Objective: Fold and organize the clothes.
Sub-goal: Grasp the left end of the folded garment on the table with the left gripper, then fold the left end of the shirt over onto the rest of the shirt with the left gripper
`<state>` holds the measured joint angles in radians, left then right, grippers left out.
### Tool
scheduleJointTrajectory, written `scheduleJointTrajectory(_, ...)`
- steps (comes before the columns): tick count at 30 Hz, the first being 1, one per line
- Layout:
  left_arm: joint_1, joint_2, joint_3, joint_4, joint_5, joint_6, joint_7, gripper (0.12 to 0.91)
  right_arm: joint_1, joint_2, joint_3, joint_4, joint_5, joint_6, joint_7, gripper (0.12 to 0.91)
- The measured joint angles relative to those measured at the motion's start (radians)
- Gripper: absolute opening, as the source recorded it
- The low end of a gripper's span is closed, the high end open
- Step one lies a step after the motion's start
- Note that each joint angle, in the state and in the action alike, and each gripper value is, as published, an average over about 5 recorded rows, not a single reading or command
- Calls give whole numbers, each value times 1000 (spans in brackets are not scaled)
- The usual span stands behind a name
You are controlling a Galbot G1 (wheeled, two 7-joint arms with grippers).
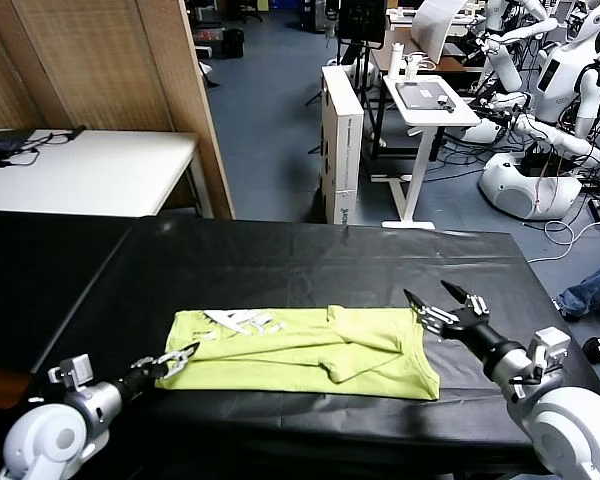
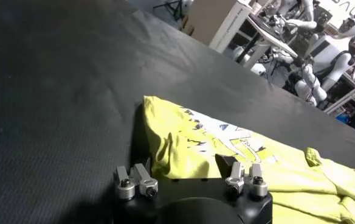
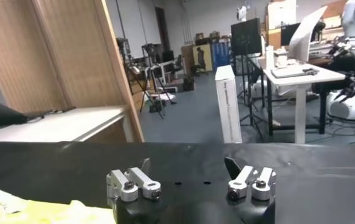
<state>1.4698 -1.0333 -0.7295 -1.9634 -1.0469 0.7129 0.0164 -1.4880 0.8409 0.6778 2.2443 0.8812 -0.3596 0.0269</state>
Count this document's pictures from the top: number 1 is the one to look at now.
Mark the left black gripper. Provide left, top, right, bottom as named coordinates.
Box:
left=115, top=342, right=201, bottom=399

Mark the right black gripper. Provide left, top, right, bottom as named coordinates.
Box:
left=403, top=280, right=526, bottom=381

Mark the lime green t-shirt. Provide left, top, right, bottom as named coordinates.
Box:
left=155, top=304, right=441, bottom=401

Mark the dark sneaker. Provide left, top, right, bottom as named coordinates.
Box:
left=552, top=297, right=584, bottom=321

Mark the blue jeans leg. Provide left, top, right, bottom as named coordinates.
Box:
left=562, top=257, right=600, bottom=316

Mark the black plastic table cover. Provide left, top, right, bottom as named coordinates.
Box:
left=9, top=218, right=600, bottom=480

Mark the black side table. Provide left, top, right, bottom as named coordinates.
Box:
left=0, top=209, right=141, bottom=376

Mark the tall white cardboard box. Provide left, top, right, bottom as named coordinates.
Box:
left=320, top=65, right=365, bottom=226

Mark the white standing desk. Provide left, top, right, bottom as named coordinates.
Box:
left=370, top=74, right=482, bottom=230

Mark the white rectangular table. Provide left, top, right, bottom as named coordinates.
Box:
left=0, top=128, right=214, bottom=219

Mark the grey closed laptop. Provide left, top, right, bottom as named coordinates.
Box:
left=395, top=82, right=455, bottom=110

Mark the white cup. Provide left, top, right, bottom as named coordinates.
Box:
left=403, top=54, right=425, bottom=81

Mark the brown wooden desk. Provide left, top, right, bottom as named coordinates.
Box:
left=370, top=24, right=487, bottom=76

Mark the white humanoid robot with base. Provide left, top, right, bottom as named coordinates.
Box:
left=478, top=0, right=600, bottom=221

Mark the white water bottle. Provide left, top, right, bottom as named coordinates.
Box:
left=386, top=42, right=405, bottom=81

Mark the black flat bag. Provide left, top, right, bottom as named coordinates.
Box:
left=0, top=129, right=34, bottom=165

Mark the white curved panel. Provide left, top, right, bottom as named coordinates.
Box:
left=411, top=0, right=466, bottom=63

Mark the black monitor on stand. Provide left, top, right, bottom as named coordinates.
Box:
left=305, top=0, right=388, bottom=156

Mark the wooden folding screen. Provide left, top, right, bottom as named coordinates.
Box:
left=0, top=0, right=235, bottom=221

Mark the black waste bin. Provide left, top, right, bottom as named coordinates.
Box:
left=223, top=27, right=246, bottom=59

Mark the left grey wrist camera box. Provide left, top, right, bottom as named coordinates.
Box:
left=48, top=353, right=95, bottom=389

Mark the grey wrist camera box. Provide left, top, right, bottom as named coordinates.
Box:
left=526, top=326, right=572, bottom=374
left=48, top=353, right=95, bottom=389

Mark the right grey wrist camera box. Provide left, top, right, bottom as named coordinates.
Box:
left=526, top=326, right=572, bottom=374

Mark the white floor cable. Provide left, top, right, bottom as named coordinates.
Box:
left=525, top=215, right=600, bottom=265

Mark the black cable with adapter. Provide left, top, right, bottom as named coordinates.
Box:
left=0, top=124, right=86, bottom=169

